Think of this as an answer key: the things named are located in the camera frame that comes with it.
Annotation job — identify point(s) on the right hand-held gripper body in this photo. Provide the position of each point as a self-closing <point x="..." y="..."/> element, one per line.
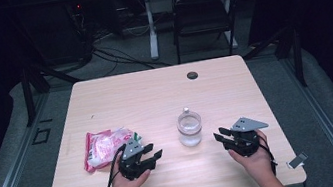
<point x="243" y="143"/>

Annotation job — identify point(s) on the round dark table grommet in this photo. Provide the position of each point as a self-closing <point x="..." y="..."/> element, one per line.
<point x="192" y="75"/>

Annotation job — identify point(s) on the black metal stand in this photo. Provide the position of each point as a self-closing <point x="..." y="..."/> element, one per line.
<point x="28" y="95"/>
<point x="298" y="59"/>

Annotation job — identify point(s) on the black folding chair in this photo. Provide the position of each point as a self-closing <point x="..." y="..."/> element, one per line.
<point x="203" y="0"/>

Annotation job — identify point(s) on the grey and white tape strip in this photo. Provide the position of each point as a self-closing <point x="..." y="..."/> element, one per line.
<point x="297" y="160"/>

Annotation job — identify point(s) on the clear glass jar with lid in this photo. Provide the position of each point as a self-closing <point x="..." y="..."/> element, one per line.
<point x="190" y="133"/>

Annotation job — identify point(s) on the pink and white plastic bag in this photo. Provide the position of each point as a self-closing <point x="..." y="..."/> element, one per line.
<point x="102" y="148"/>

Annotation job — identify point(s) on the light grey box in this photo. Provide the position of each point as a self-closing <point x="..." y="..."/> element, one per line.
<point x="161" y="5"/>

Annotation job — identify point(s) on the person's right hand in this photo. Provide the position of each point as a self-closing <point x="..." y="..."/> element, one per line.
<point x="256" y="163"/>

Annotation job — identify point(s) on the dark equipment rack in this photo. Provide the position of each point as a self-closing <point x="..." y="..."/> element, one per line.
<point x="53" y="33"/>

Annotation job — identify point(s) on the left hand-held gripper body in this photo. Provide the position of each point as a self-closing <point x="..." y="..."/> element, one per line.
<point x="132" y="166"/>

